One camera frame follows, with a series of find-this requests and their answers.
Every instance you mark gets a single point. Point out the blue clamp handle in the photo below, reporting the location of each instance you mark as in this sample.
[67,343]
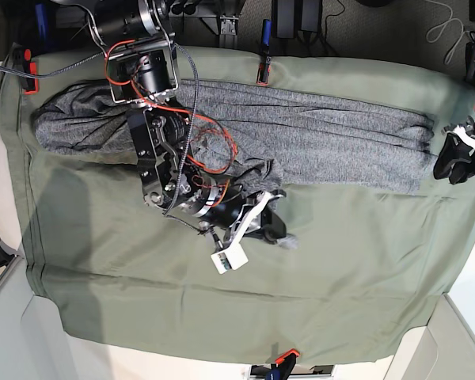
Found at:
[265,36]

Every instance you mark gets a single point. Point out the bottom orange-black clamp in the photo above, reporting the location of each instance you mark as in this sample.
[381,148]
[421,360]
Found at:
[283,366]

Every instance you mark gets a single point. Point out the aluminium frame bracket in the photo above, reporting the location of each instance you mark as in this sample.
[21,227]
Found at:
[227,25]

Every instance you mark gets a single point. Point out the top red-black clamp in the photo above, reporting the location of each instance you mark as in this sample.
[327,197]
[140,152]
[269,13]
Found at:
[263,71]

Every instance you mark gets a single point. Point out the red-black clamp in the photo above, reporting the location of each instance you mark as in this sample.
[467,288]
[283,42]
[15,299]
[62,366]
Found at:
[263,71]
[24,63]

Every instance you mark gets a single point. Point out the green table cloth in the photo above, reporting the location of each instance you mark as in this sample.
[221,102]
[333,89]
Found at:
[370,265]

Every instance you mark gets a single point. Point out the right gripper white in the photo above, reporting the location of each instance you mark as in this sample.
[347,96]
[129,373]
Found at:
[251,217]

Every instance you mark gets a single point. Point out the grey long-sleeve T-shirt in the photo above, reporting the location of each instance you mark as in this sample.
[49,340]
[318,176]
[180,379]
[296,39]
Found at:
[283,138]

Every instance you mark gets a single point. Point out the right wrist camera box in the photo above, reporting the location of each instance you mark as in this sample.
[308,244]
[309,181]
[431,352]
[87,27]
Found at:
[231,258]

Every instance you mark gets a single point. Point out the left red-black clamp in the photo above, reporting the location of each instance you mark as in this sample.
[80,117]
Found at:
[24,63]

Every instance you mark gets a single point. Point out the black power adapters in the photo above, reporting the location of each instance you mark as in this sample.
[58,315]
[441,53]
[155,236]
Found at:
[292,16]

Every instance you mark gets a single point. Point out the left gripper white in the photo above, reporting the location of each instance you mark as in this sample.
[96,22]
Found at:
[454,161]

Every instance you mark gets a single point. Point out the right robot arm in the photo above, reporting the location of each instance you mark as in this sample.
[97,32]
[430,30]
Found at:
[139,100]

